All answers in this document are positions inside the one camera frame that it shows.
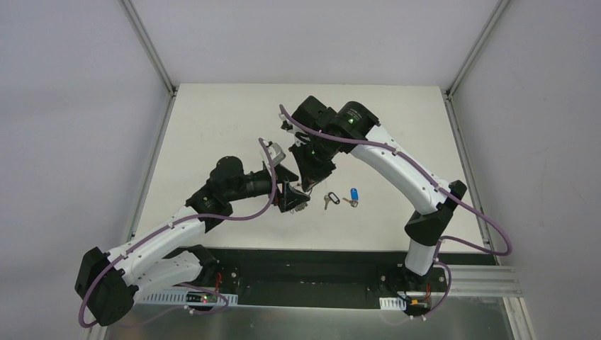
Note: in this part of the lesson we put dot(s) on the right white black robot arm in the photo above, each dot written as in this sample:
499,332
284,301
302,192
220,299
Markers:
320,133

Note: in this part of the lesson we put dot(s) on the left white cable duct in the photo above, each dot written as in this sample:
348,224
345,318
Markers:
195,298

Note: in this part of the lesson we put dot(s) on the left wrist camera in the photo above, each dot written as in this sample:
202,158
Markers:
272,153

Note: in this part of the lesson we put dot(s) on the right white cable duct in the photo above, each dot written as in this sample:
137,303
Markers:
392,303

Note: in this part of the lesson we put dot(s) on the aluminium frame rail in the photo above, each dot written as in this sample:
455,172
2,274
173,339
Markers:
134,101
468,134

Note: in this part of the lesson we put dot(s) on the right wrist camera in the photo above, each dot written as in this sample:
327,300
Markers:
288,127

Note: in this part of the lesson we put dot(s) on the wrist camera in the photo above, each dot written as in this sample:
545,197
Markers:
288,127
272,153

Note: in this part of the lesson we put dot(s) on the left aluminium frame rail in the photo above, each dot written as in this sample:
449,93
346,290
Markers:
134,101

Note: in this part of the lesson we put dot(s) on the right aluminium frame rail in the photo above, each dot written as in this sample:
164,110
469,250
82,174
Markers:
468,134

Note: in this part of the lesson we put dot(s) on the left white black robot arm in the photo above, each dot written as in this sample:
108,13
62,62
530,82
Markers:
111,282

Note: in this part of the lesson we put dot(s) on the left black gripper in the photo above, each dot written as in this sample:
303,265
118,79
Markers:
285,188

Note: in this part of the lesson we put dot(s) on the front steel sheet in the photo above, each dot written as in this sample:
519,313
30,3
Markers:
456,319

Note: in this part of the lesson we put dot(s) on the silver key with blue tag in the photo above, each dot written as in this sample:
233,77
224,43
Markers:
353,199

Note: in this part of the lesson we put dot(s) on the white cable duct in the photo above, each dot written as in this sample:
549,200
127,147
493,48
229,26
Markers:
392,303
195,298

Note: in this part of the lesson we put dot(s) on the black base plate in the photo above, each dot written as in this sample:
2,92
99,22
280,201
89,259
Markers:
321,279

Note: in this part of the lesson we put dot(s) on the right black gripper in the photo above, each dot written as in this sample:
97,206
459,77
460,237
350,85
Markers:
309,168

